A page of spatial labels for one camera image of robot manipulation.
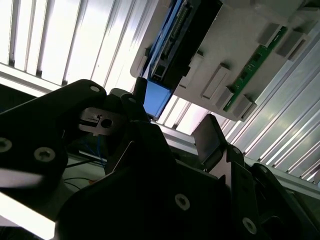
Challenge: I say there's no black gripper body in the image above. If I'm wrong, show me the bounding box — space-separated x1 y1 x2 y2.
53 161 241 240

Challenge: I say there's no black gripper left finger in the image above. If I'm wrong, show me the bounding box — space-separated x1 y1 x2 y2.
0 77 198 218

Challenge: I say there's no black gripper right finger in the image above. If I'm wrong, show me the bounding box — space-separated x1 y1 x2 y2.
193 113 320 240

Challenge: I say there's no hard disk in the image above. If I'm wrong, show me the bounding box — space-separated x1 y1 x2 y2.
139 0 223 120

